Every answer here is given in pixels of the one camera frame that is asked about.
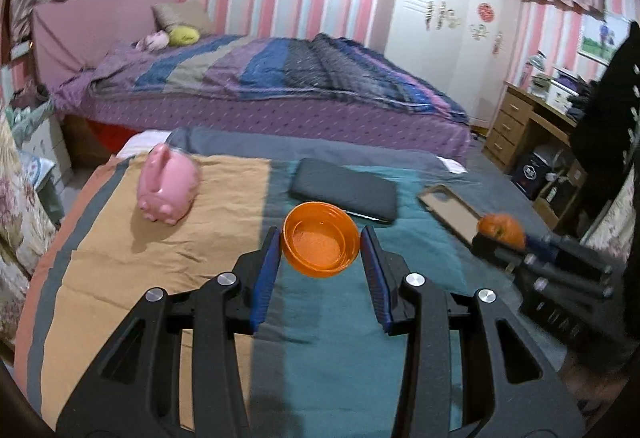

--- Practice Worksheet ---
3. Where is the pink plush toy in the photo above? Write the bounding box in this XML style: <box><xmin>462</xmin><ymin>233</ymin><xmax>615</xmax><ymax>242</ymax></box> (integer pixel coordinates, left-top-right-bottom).
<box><xmin>136</xmin><ymin>31</ymin><xmax>169</xmax><ymax>52</ymax></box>

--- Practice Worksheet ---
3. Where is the purple bed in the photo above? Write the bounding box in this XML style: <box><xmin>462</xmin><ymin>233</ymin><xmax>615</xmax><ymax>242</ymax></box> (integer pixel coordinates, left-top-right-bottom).
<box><xmin>30</xmin><ymin>0</ymin><xmax>471</xmax><ymax>161</ymax></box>

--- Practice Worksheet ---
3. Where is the black computer case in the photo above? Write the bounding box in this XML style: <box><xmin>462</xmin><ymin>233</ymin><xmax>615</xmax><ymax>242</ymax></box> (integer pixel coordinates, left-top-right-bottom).
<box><xmin>511</xmin><ymin>147</ymin><xmax>553</xmax><ymax>200</ymax></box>

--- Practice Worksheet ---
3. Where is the striped towel cloth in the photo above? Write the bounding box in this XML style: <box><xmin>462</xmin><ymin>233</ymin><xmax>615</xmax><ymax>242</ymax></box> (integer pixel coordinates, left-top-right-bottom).
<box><xmin>13</xmin><ymin>127</ymin><xmax>566</xmax><ymax>438</ymax></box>

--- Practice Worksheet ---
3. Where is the floral curtain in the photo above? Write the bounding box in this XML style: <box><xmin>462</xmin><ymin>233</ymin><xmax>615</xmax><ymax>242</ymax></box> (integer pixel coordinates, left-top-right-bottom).
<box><xmin>0</xmin><ymin>117</ymin><xmax>56</xmax><ymax>348</ymax></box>

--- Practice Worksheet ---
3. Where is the wooden desk with drawers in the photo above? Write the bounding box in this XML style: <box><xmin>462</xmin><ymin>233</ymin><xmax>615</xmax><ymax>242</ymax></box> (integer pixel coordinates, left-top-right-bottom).
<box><xmin>483</xmin><ymin>84</ymin><xmax>587</xmax><ymax>235</ymax></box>

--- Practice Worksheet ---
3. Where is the yellow-green plush toy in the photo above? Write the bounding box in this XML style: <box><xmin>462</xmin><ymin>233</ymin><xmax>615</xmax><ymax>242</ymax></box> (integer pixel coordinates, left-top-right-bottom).
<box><xmin>168</xmin><ymin>26</ymin><xmax>201</xmax><ymax>47</ymax></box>

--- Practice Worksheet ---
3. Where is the black rectangular wallet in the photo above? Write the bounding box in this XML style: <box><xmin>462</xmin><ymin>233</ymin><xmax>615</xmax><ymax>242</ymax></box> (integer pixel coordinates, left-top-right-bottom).
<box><xmin>288</xmin><ymin>159</ymin><xmax>398</xmax><ymax>224</ymax></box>

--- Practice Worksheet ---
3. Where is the white wardrobe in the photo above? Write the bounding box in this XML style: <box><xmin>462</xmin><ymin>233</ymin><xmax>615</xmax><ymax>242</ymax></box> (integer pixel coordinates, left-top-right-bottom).
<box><xmin>369</xmin><ymin>0</ymin><xmax>520</xmax><ymax>128</ymax></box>

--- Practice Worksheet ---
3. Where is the striped blue purple blanket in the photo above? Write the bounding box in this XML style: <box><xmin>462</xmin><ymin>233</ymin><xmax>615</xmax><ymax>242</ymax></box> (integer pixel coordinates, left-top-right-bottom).
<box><xmin>89</xmin><ymin>32</ymin><xmax>469</xmax><ymax>124</ymax></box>

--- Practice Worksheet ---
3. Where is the pink piggy bank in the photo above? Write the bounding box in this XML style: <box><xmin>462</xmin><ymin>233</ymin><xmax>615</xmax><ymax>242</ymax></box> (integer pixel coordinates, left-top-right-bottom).
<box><xmin>137</xmin><ymin>143</ymin><xmax>202</xmax><ymax>226</ymax></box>

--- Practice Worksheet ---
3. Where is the orange plastic bowl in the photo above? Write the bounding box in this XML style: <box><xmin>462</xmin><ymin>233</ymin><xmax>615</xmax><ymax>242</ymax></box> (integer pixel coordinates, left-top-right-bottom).
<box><xmin>281</xmin><ymin>202</ymin><xmax>360</xmax><ymax>279</ymax></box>

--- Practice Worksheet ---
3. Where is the tan pillow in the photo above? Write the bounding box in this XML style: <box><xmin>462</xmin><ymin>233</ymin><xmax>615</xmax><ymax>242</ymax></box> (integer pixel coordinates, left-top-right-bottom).
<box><xmin>152</xmin><ymin>1</ymin><xmax>214</xmax><ymax>35</ymax></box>

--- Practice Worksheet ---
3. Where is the orange peel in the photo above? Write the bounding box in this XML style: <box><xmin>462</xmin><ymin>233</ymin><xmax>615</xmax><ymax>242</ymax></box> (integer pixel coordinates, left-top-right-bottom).
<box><xmin>477</xmin><ymin>213</ymin><xmax>526</xmax><ymax>250</ymax></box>

